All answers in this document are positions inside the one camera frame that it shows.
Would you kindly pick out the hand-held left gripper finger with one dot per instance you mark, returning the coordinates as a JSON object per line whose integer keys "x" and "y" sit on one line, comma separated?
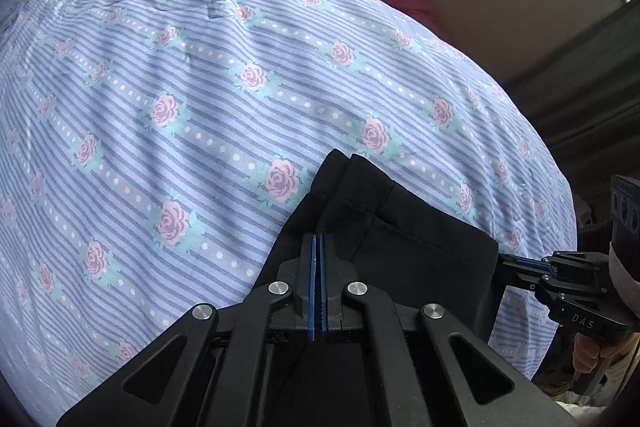
{"x": 313, "y": 277}
{"x": 323, "y": 277}

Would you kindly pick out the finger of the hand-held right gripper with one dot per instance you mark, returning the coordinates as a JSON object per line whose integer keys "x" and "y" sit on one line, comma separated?
{"x": 525, "y": 262}
{"x": 522, "y": 281}

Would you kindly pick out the grey curtain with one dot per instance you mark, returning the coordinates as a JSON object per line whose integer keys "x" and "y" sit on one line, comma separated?
{"x": 585, "y": 72}

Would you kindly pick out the blue striped floral bed sheet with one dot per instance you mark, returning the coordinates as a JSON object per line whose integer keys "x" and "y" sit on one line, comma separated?
{"x": 200, "y": 107}

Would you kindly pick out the person's right hand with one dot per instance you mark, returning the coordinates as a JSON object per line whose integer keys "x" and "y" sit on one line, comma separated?
{"x": 586, "y": 354}

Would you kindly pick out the black pants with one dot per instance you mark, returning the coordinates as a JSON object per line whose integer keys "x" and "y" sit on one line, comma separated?
{"x": 400, "y": 227}

